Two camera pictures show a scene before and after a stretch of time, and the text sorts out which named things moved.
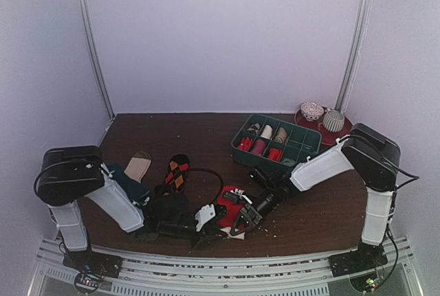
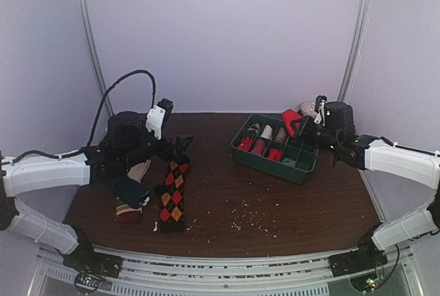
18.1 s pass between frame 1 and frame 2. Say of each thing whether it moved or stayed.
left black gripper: moved
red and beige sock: moved
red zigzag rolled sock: stayed
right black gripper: moved
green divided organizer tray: stayed
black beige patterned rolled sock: stayed
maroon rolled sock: stayed
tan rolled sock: stayed
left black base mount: stayed
